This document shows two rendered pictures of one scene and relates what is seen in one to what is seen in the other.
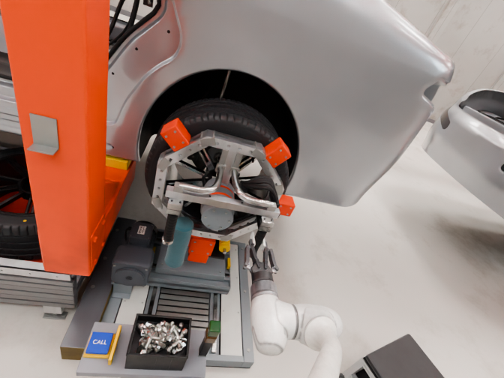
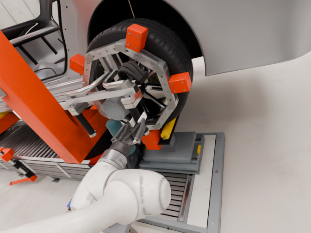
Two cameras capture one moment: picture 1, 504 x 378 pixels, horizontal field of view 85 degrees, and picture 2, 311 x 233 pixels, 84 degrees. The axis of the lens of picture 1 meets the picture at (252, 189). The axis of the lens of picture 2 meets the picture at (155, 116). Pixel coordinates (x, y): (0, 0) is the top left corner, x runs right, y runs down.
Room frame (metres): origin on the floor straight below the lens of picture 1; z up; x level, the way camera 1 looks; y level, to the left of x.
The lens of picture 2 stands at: (0.46, -0.66, 1.22)
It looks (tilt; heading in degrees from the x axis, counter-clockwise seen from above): 32 degrees down; 51
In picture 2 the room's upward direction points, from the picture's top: 24 degrees counter-clockwise
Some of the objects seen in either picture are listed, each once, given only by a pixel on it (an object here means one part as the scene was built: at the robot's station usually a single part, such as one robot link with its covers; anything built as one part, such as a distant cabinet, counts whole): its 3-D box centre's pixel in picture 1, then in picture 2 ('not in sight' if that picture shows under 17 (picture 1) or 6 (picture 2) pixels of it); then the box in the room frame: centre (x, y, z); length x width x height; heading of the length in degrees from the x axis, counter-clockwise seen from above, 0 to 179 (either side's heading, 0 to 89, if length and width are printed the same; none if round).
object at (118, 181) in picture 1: (105, 177); (93, 108); (0.96, 0.66, 0.69); 0.52 x 0.17 x 0.35; 18
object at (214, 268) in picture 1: (196, 241); (165, 136); (1.15, 0.18, 0.32); 0.40 x 0.30 x 0.28; 108
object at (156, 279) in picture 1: (190, 261); (172, 151); (1.15, 0.18, 0.13); 0.50 x 0.36 x 0.10; 108
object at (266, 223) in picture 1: (265, 218); (132, 97); (0.84, -0.09, 0.93); 0.09 x 0.05 x 0.05; 18
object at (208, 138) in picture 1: (218, 192); (128, 92); (0.99, 0.13, 0.85); 0.54 x 0.07 x 0.54; 108
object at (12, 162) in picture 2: not in sight; (18, 166); (0.26, 1.67, 0.30); 0.09 x 0.05 x 0.50; 108
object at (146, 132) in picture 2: (257, 241); (138, 120); (0.81, -0.10, 0.83); 0.04 x 0.04 x 0.16
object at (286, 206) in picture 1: (283, 205); (180, 82); (1.09, -0.17, 0.85); 0.09 x 0.08 x 0.07; 108
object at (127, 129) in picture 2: (254, 258); (125, 133); (0.72, -0.11, 0.83); 0.11 x 0.01 x 0.04; 29
